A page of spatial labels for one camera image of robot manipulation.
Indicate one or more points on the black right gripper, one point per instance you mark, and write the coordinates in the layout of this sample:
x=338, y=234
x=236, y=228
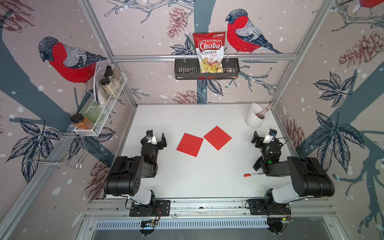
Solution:
x=264, y=144

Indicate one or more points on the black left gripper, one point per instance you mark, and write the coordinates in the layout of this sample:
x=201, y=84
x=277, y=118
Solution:
x=153, y=145

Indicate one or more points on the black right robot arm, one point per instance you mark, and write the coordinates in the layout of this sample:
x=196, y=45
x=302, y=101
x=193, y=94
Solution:
x=308, y=178

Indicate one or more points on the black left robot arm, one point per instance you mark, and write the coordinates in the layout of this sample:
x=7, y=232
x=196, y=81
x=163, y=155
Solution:
x=125, y=175

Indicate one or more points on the white pen cup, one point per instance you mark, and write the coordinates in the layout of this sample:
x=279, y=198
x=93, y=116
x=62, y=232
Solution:
x=252, y=119

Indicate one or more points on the green lidded jar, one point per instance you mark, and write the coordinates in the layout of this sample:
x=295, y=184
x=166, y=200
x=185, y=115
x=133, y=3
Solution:
x=93, y=112

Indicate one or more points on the beige spice bottle front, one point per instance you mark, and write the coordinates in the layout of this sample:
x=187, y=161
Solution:
x=109, y=88

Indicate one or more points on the beige spice bottle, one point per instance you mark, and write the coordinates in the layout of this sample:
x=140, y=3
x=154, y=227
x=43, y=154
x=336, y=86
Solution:
x=109, y=88
x=109, y=73

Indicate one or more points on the orange spice jar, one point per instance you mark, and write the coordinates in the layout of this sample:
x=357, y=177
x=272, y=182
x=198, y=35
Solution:
x=81, y=122

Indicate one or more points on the beige spice bottle rear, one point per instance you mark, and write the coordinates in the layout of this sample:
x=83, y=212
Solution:
x=109, y=73

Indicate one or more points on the Chuba cassava chips bag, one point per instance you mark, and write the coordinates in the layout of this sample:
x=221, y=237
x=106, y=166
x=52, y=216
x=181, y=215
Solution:
x=210, y=51

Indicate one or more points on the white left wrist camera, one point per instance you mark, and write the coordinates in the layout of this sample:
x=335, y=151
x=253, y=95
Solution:
x=153, y=141

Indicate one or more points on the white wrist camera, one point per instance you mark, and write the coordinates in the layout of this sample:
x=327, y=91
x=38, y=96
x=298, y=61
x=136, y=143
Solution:
x=270, y=136
x=153, y=141

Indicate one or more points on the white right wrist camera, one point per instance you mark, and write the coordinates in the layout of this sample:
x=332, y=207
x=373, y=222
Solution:
x=270, y=136

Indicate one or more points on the white wire shelf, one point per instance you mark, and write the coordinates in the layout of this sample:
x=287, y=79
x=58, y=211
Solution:
x=100, y=97

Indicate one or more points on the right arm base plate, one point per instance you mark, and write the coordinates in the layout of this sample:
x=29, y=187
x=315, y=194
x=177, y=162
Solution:
x=259, y=207

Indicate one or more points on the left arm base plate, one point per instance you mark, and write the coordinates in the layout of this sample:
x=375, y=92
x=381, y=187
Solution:
x=161, y=208

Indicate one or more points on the black wire basket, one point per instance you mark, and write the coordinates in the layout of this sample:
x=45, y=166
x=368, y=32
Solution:
x=193, y=69

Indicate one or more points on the chrome wire rack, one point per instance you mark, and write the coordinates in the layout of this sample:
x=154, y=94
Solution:
x=60, y=150

